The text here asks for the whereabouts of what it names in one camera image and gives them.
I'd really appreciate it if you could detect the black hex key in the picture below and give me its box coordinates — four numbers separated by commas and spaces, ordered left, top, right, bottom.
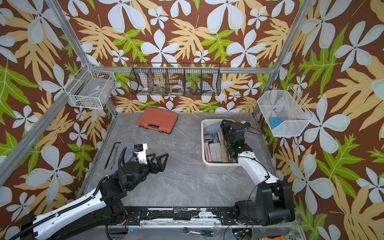
104, 142, 121, 170

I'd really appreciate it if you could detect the red plastic tool case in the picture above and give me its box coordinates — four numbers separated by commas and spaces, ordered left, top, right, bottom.
138, 108, 179, 134

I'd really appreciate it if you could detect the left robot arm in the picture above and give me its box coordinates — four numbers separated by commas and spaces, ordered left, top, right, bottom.
11, 144, 169, 240

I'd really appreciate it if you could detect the grey fabric glasses case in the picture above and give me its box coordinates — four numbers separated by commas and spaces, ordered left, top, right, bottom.
204, 134, 214, 143

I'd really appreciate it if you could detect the cream plastic storage box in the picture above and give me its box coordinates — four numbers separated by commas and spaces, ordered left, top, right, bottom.
201, 119, 240, 174

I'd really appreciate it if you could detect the white mesh basket right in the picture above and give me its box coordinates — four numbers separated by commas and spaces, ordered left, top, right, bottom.
258, 90, 314, 138

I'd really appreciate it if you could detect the ratchet wrench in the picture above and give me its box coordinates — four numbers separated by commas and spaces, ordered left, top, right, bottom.
182, 227, 215, 237

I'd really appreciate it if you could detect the tan glasses case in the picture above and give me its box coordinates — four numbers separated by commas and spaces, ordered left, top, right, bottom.
221, 142, 229, 164

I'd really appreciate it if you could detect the white wire basket left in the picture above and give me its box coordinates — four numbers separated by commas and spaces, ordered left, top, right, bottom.
64, 64, 116, 110

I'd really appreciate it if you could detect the light grey glasses case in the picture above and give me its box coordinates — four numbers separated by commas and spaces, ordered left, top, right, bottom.
209, 143, 222, 163

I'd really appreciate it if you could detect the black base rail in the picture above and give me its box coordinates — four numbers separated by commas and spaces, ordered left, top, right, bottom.
125, 206, 262, 226

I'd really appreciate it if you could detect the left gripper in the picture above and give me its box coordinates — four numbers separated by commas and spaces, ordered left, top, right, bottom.
128, 152, 168, 191

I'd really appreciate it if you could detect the pale purple glasses case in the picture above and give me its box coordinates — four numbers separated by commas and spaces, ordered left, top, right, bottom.
213, 133, 219, 143

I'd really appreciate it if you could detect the black wire basket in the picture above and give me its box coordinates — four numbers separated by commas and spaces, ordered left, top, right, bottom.
128, 63, 222, 96

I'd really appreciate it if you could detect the blue glasses case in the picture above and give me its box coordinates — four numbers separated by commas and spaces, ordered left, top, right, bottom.
205, 122, 222, 135

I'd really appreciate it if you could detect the small pink glasses case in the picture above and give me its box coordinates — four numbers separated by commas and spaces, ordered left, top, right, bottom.
218, 132, 224, 142

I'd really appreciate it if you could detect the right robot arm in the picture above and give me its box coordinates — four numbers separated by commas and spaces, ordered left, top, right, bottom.
220, 120, 296, 226

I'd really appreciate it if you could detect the blue object in basket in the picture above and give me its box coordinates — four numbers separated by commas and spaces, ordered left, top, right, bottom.
270, 117, 283, 128

